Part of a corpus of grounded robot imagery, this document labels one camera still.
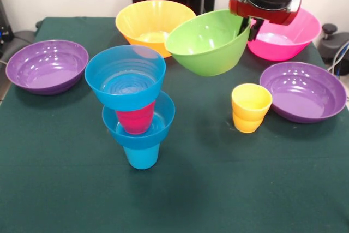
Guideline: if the green plastic bowl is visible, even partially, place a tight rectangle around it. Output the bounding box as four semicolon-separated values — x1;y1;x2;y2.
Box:
165;9;251;77

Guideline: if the bundle of light cables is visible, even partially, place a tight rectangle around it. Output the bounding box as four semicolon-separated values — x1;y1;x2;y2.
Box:
327;40;349;77

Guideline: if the grey rounded base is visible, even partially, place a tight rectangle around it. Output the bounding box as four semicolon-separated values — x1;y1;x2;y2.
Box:
10;29;38;51

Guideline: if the blue plastic cup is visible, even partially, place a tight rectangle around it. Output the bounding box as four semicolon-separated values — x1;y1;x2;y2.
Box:
123;142;160;170

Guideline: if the dark green tablecloth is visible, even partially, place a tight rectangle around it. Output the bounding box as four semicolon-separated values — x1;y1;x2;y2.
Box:
0;16;349;233

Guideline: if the orange plastic bowl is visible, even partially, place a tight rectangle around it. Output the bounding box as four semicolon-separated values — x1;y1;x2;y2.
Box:
115;0;197;58

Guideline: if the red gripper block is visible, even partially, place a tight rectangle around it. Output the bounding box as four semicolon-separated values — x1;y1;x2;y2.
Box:
228;0;303;41

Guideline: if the purple plastic bowl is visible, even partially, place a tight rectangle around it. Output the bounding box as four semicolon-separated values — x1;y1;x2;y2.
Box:
259;61;347;124
5;39;89;96

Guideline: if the black equipment box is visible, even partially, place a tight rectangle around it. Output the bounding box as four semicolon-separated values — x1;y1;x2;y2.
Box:
0;0;14;56

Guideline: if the black clamp with knob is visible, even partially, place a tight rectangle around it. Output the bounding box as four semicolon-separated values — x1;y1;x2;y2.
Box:
317;23;349;63

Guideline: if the yellow plastic cup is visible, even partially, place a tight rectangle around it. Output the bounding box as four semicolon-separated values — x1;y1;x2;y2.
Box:
231;83;273;134

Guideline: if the red plastic cup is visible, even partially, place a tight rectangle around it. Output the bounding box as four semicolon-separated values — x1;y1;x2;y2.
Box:
115;99;157;135

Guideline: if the pink plastic bowl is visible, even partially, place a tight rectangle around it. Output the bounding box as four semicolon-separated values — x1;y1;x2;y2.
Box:
246;8;322;62

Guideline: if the small blue plastic bowl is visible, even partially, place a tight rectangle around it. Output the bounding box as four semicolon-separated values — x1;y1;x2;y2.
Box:
84;44;166;112
102;91;176;149

